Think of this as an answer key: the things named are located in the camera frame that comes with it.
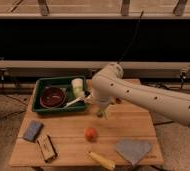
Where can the brown pine cone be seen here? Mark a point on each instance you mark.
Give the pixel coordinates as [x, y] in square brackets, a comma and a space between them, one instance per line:
[116, 101]

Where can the white plastic spoon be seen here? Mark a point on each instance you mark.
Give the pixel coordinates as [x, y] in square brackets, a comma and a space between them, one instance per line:
[75, 101]

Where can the green plastic bin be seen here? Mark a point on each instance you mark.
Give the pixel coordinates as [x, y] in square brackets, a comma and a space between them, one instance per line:
[61, 82]

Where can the dark red bowl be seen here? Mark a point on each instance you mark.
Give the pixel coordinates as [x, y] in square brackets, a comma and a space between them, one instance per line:
[52, 97]

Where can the brown rectangular box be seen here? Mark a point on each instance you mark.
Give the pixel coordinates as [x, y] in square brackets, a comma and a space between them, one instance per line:
[47, 149]

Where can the red tomato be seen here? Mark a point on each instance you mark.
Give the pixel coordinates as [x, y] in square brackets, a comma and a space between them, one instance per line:
[91, 134]

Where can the grey folded cloth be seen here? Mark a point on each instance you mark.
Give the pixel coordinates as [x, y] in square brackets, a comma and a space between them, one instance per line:
[133, 150]

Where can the pale green cup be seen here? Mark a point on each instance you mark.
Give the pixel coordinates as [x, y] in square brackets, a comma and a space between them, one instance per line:
[77, 86]

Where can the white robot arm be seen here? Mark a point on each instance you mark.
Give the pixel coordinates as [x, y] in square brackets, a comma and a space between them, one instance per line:
[108, 83]

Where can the blue sponge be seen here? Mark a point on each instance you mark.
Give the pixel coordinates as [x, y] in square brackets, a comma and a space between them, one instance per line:
[32, 131]

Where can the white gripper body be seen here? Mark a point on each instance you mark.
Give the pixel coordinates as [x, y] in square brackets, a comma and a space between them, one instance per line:
[102, 109]

